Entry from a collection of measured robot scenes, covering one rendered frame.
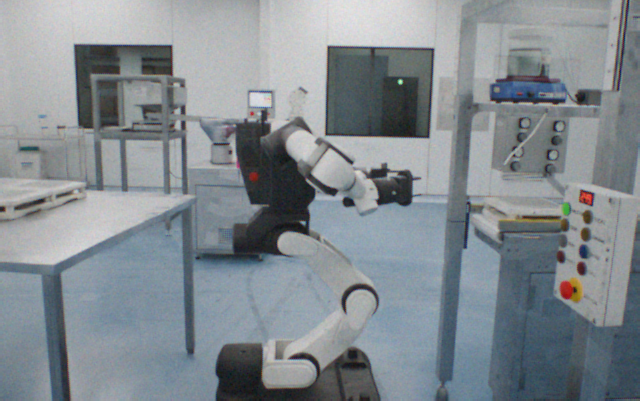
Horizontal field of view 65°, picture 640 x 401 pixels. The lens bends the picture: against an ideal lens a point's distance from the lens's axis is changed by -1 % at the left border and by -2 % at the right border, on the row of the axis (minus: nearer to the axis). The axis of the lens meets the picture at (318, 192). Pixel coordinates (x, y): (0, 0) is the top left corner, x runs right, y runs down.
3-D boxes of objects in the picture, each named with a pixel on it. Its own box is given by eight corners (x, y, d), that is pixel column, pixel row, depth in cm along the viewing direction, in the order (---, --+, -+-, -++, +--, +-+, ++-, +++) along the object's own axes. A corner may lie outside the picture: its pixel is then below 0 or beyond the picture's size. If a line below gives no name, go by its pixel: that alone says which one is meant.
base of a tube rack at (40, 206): (-45, 216, 194) (-46, 210, 194) (2, 204, 218) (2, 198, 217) (11, 220, 191) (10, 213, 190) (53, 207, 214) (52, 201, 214)
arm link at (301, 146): (331, 138, 130) (302, 119, 150) (300, 177, 131) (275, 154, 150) (361, 162, 136) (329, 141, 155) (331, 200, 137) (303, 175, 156)
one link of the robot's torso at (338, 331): (274, 379, 188) (356, 283, 183) (276, 353, 208) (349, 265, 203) (307, 401, 190) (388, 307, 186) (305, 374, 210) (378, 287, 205)
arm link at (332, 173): (372, 182, 149) (356, 166, 131) (351, 209, 150) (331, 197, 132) (346, 161, 153) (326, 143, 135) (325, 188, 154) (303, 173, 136)
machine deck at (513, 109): (507, 115, 166) (508, 103, 166) (467, 113, 203) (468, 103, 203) (681, 120, 170) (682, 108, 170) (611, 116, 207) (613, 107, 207)
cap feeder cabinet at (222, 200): (189, 260, 409) (186, 167, 396) (206, 241, 465) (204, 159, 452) (266, 263, 408) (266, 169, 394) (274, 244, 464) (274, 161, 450)
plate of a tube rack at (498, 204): (541, 202, 203) (541, 197, 203) (574, 215, 179) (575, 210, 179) (482, 201, 202) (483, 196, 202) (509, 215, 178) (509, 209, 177)
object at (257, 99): (246, 163, 432) (246, 88, 421) (248, 161, 442) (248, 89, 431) (273, 163, 431) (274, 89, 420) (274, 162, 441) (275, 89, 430)
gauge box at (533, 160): (503, 172, 169) (508, 112, 166) (490, 168, 180) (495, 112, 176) (564, 173, 171) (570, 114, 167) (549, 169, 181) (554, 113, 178)
